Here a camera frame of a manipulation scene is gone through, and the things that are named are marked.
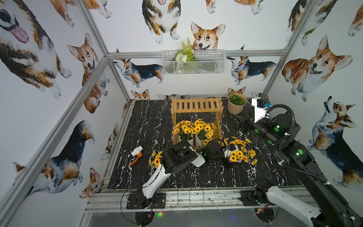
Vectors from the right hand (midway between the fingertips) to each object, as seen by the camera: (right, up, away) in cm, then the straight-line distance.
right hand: (236, 109), depth 59 cm
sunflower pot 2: (-22, -12, +22) cm, 34 cm away
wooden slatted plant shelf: (-16, +2, +21) cm, 27 cm away
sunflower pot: (+5, -22, +15) cm, 28 cm away
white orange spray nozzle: (-53, -27, +30) cm, 66 cm away
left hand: (+10, -27, +24) cm, 38 cm away
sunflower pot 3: (-11, -14, +28) cm, 33 cm away
